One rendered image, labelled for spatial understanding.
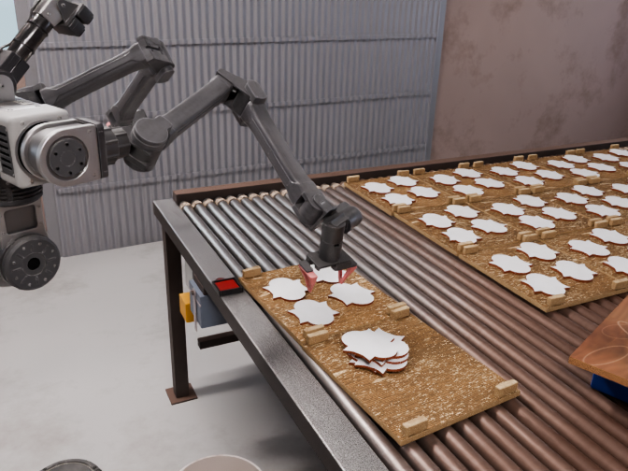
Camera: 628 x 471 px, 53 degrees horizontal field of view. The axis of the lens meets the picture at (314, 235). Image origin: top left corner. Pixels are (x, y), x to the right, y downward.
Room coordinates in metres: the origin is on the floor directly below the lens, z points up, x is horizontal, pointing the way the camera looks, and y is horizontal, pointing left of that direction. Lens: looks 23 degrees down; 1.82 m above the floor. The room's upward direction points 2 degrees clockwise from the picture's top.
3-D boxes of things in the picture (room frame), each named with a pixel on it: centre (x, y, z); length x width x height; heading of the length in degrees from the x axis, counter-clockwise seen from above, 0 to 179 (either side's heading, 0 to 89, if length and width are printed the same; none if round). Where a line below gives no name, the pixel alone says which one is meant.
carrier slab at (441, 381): (1.29, -0.23, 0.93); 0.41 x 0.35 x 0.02; 32
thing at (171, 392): (2.37, 0.59, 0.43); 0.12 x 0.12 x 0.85; 27
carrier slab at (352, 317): (1.65, -0.02, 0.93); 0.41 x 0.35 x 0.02; 30
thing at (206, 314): (1.87, 0.35, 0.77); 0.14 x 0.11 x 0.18; 27
